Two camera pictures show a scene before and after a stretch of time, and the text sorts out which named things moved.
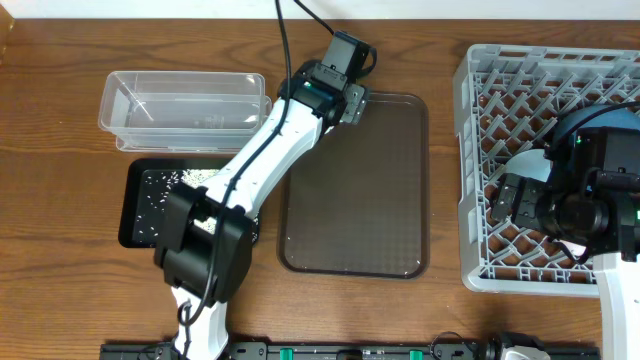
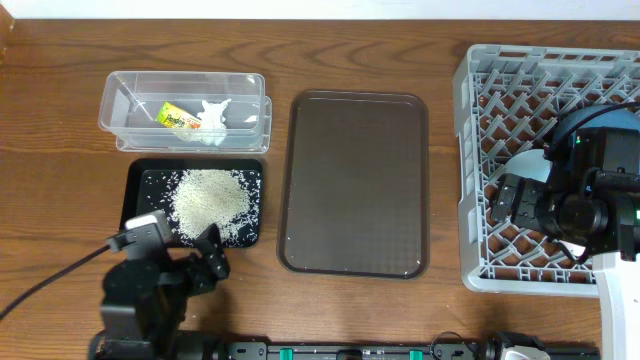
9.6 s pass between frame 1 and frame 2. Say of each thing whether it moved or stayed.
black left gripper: moved
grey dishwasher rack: stayed
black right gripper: stayed
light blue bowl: stayed
